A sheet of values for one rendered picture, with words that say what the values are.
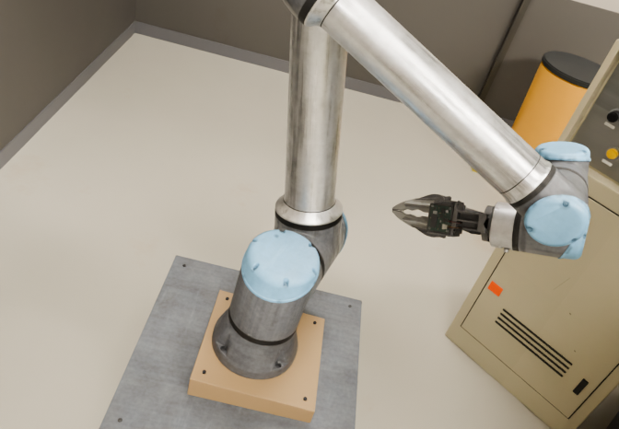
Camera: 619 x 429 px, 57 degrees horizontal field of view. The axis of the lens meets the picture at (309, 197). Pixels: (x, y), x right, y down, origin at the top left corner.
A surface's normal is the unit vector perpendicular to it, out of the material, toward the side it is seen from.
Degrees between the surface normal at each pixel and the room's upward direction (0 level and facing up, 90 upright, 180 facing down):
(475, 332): 90
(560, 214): 88
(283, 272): 2
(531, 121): 93
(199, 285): 0
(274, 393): 4
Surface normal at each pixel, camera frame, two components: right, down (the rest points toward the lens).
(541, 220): -0.32, 0.50
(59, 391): 0.22, -0.77
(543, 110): -0.72, 0.33
